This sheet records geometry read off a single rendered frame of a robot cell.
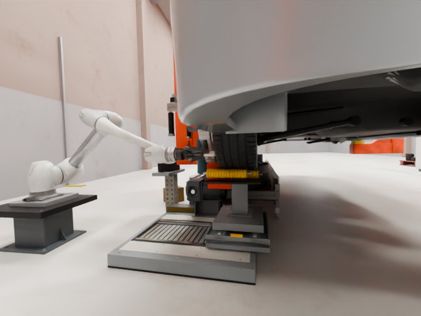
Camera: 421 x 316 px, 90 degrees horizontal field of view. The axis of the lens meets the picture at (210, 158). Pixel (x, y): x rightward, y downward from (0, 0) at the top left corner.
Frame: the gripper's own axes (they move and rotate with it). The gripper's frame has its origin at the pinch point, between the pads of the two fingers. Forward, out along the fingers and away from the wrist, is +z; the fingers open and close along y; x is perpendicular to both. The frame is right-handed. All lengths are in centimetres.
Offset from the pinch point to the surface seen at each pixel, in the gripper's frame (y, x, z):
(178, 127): -29, 62, -44
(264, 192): -79, 26, 33
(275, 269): -43, -47, 36
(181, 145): -40, 50, -41
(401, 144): -180, 183, 239
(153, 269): -30, -57, -28
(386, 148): -184, 180, 219
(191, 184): -49, 12, -26
